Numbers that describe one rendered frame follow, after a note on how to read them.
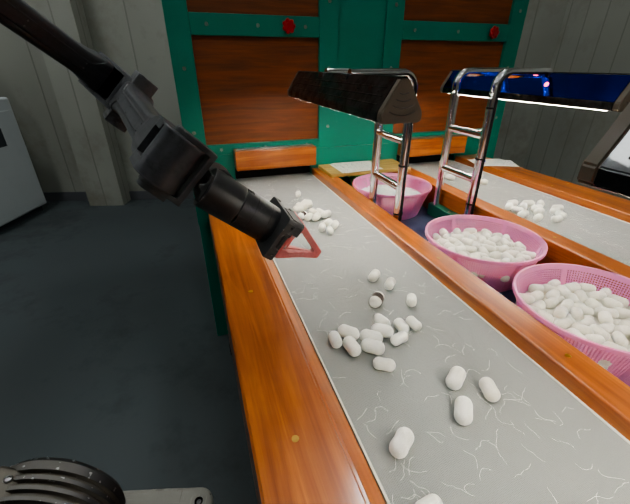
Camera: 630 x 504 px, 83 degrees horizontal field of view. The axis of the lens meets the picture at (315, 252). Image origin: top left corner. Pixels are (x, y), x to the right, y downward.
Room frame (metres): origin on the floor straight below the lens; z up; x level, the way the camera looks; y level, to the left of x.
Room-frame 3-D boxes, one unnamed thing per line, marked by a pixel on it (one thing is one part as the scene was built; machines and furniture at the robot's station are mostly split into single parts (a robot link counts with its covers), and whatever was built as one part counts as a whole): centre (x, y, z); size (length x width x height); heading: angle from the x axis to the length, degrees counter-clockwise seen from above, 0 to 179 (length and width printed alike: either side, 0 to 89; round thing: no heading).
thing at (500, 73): (1.08, -0.51, 0.90); 0.20 x 0.19 x 0.45; 18
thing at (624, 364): (0.50, -0.49, 0.72); 0.27 x 0.27 x 0.10
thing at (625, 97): (1.11, -0.58, 1.08); 0.62 x 0.08 x 0.07; 18
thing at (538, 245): (0.76, -0.40, 0.72); 0.27 x 0.27 x 0.10
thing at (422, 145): (1.55, -0.50, 0.83); 0.30 x 0.06 x 0.07; 108
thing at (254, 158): (1.33, 0.15, 0.83); 0.30 x 0.06 x 0.07; 108
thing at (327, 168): (1.39, -0.19, 0.77); 0.33 x 0.15 x 0.01; 108
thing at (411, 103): (0.93, -0.05, 1.08); 0.62 x 0.08 x 0.07; 18
